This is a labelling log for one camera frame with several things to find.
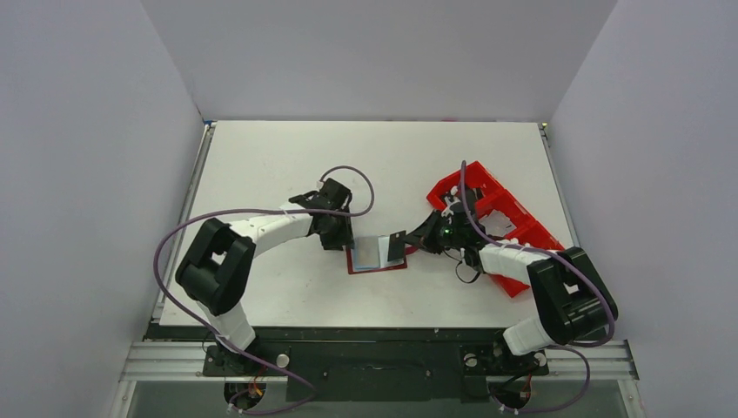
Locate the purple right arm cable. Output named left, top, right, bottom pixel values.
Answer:
left=458, top=160, right=617, bottom=415

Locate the red leather card holder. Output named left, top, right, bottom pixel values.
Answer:
left=346, top=234, right=418, bottom=274

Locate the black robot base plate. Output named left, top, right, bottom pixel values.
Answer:
left=201, top=326, right=549, bottom=405

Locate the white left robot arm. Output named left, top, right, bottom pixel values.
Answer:
left=175, top=179, right=353, bottom=353

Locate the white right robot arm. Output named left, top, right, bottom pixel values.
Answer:
left=403, top=187, right=617, bottom=356

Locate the white card in tray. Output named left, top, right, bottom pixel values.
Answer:
left=480, top=210, right=516, bottom=238

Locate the aluminium frame rail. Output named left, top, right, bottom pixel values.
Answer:
left=120, top=341, right=639, bottom=382

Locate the red plastic divided tray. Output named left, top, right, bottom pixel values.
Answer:
left=426, top=161, right=565, bottom=298

